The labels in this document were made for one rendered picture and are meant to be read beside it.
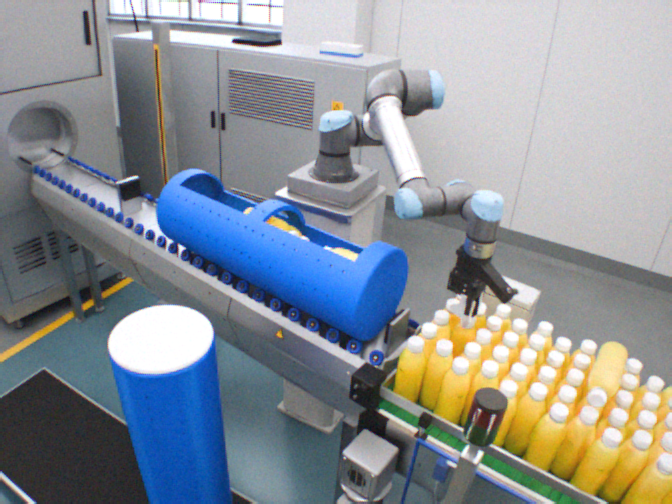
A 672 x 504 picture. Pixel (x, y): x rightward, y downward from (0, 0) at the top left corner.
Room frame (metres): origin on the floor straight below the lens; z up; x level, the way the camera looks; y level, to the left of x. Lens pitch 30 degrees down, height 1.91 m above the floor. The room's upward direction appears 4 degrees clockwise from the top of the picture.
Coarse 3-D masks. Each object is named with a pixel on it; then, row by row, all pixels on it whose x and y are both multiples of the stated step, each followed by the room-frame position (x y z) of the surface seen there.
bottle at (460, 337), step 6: (474, 324) 1.09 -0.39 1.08; (456, 330) 1.09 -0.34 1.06; (462, 330) 1.08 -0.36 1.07; (468, 330) 1.08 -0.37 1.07; (474, 330) 1.08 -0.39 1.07; (456, 336) 1.08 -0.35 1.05; (462, 336) 1.07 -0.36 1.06; (468, 336) 1.07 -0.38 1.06; (474, 336) 1.08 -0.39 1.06; (456, 342) 1.07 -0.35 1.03; (462, 342) 1.06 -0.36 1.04; (468, 342) 1.06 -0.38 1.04; (456, 348) 1.07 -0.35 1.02; (462, 348) 1.06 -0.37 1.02; (456, 354) 1.07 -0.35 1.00
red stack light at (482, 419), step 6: (474, 402) 0.64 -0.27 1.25; (474, 408) 0.63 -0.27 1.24; (474, 414) 0.63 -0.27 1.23; (480, 414) 0.62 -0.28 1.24; (486, 414) 0.61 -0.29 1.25; (492, 414) 0.61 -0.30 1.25; (498, 414) 0.61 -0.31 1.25; (504, 414) 0.62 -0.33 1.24; (474, 420) 0.62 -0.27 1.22; (480, 420) 0.62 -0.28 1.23; (486, 420) 0.61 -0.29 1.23; (492, 420) 0.61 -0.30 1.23; (498, 420) 0.61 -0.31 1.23; (480, 426) 0.61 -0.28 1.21; (486, 426) 0.61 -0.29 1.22; (492, 426) 0.61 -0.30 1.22; (498, 426) 0.62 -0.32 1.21
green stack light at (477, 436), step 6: (468, 414) 0.65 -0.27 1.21; (468, 420) 0.64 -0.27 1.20; (468, 426) 0.63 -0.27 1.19; (474, 426) 0.62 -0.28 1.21; (468, 432) 0.63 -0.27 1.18; (474, 432) 0.62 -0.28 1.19; (480, 432) 0.61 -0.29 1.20; (486, 432) 0.61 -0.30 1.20; (492, 432) 0.61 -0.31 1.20; (468, 438) 0.62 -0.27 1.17; (474, 438) 0.62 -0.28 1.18; (480, 438) 0.61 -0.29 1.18; (486, 438) 0.61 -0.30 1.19; (492, 438) 0.61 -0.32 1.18; (474, 444) 0.61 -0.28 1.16; (480, 444) 0.61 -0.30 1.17; (486, 444) 0.61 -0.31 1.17
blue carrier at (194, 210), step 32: (192, 192) 1.54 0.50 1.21; (224, 192) 1.75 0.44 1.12; (160, 224) 1.56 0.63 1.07; (192, 224) 1.46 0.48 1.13; (224, 224) 1.40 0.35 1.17; (256, 224) 1.35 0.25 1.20; (288, 224) 1.57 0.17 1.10; (224, 256) 1.36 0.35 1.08; (256, 256) 1.29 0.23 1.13; (288, 256) 1.24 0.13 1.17; (320, 256) 1.20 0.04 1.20; (384, 256) 1.17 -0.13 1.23; (288, 288) 1.21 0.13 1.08; (320, 288) 1.15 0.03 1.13; (352, 288) 1.11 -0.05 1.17; (384, 288) 1.19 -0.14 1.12; (352, 320) 1.08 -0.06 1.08; (384, 320) 1.21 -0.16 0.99
